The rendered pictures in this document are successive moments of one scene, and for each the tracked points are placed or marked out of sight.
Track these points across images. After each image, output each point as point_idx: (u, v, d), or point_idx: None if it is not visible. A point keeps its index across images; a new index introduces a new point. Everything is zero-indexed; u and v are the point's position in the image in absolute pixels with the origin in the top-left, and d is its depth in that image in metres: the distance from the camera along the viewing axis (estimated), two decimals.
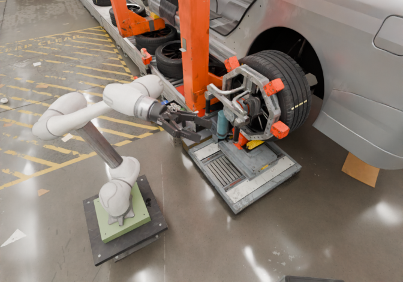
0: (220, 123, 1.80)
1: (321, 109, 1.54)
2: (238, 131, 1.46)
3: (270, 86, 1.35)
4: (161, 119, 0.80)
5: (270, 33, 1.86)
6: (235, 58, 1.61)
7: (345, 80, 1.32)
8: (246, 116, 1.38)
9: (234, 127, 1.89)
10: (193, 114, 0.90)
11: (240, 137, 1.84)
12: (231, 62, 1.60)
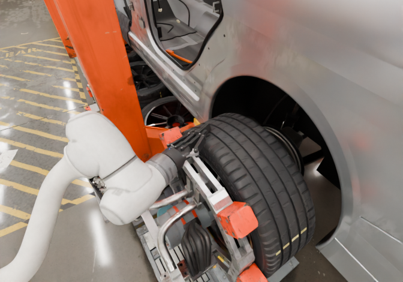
0: None
1: (333, 235, 0.82)
2: None
3: (228, 224, 0.62)
4: (189, 155, 0.69)
5: (247, 75, 1.14)
6: (176, 132, 0.89)
7: (393, 218, 0.60)
8: (179, 281, 0.66)
9: None
10: (188, 135, 0.78)
11: None
12: (170, 141, 0.88)
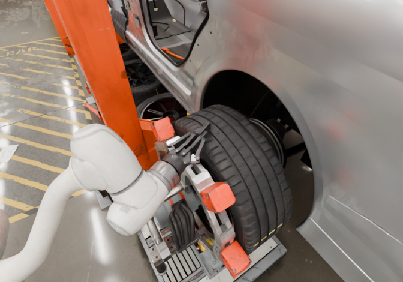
0: None
1: (309, 215, 0.89)
2: (160, 266, 0.81)
3: (208, 200, 0.70)
4: (190, 161, 0.70)
5: (235, 70, 1.21)
6: (166, 122, 0.96)
7: (354, 193, 0.67)
8: (165, 252, 0.73)
9: None
10: (188, 135, 0.78)
11: None
12: (159, 129, 0.95)
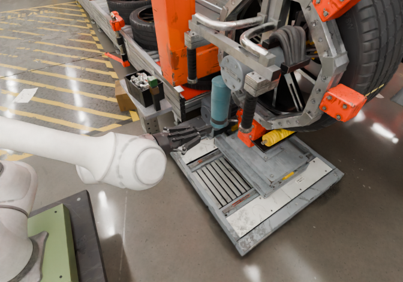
0: (215, 100, 1.01)
1: None
2: (254, 105, 0.66)
3: None
4: None
5: None
6: None
7: None
8: (274, 67, 0.58)
9: (240, 108, 1.09)
10: None
11: (252, 125, 1.04)
12: None
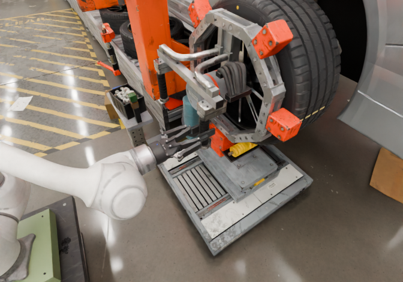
0: (186, 116, 1.13)
1: (356, 89, 0.86)
2: (207, 128, 0.78)
3: (265, 36, 0.67)
4: (173, 155, 0.73)
5: None
6: (205, 2, 0.93)
7: None
8: (217, 98, 0.70)
9: (211, 122, 1.21)
10: (183, 128, 0.81)
11: (220, 138, 1.16)
12: (200, 8, 0.92)
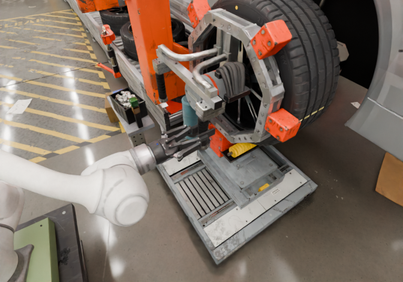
0: (185, 116, 1.12)
1: (366, 95, 0.83)
2: (205, 128, 0.78)
3: (263, 36, 0.67)
4: (173, 155, 0.73)
5: None
6: (204, 2, 0.93)
7: None
8: (216, 98, 0.70)
9: (210, 123, 1.21)
10: (183, 128, 0.81)
11: (219, 138, 1.16)
12: (198, 8, 0.92)
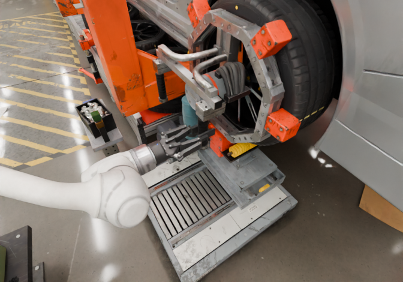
0: (186, 116, 1.12)
1: (333, 116, 0.75)
2: (205, 128, 0.78)
3: (263, 36, 0.67)
4: (173, 155, 0.73)
5: None
6: (204, 2, 0.93)
7: (400, 47, 0.53)
8: (216, 98, 0.70)
9: (210, 122, 1.21)
10: (183, 128, 0.81)
11: (219, 138, 1.16)
12: (198, 8, 0.92)
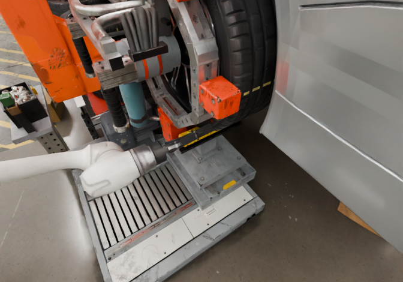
0: (123, 96, 0.92)
1: (273, 87, 0.53)
2: (113, 100, 0.58)
3: None
4: (170, 147, 0.72)
5: None
6: None
7: None
8: (114, 54, 0.50)
9: (158, 105, 1.00)
10: (186, 135, 0.81)
11: (167, 124, 0.96)
12: None
